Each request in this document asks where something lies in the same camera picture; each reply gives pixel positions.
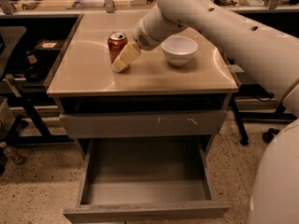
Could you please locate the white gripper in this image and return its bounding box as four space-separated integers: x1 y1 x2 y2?
112 6 186 73

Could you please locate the red coke can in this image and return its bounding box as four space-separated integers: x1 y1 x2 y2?
107 32 128 63

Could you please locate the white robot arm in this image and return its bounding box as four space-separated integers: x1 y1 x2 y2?
112 0 299 224

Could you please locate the grey drawer cabinet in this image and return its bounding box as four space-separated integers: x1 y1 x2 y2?
43 11 241 224

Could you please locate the closed top drawer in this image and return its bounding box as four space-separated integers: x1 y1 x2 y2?
60 110 227 138

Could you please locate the open middle drawer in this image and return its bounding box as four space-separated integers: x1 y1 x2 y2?
64 136 229 224

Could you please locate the white bowl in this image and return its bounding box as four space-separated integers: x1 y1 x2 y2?
161 36 198 67

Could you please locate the grey office chair left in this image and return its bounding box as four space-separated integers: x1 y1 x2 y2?
0 26 26 138

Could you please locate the plastic bottle on floor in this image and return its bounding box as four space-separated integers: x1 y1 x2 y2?
0 142 24 165

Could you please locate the black office chair base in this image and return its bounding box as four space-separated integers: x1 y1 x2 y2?
263 128 279 144

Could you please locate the black desk frame leg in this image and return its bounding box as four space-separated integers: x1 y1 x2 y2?
230 97 249 146

